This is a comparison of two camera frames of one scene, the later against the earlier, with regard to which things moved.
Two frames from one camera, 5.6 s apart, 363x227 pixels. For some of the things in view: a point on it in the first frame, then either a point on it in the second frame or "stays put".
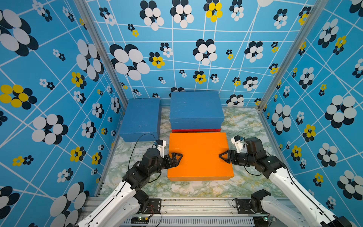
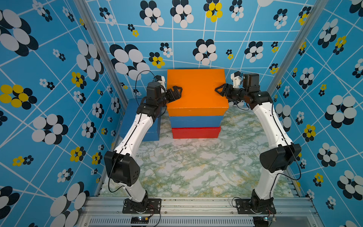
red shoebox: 201,130 stays put
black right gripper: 229,156 -> 224,91
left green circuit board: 139,220 stays put
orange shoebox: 200,159 -> 199,97
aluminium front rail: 189,212 stays put
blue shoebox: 142,116 stays put
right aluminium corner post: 315,14 stays put
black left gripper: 171,164 -> 177,95
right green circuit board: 261,221 stays put
